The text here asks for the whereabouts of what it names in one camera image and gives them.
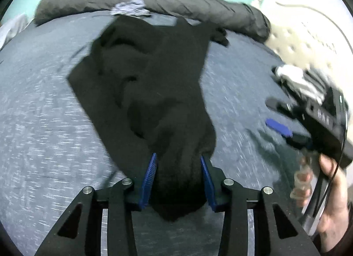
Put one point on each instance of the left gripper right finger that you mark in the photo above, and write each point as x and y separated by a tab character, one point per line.
276	229

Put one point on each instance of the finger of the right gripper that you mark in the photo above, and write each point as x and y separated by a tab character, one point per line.
295	140
294	111

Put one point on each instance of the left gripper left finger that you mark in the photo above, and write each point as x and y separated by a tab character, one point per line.
78	230

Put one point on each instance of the person's right hand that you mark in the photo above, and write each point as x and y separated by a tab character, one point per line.
335	226

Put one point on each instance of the white black folded garment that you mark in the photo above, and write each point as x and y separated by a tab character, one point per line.
303	84

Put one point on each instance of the cream tufted headboard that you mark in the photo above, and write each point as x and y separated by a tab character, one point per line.
311	33

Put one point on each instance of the blue patterned bed sheet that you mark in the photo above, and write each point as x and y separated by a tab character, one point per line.
50	150

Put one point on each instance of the dark grey rolled duvet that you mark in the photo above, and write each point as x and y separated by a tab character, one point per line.
238	17

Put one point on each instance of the small blue crumpled cloth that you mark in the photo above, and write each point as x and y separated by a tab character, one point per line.
134	8

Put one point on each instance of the light grey blanket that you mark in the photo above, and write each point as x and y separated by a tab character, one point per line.
12	28

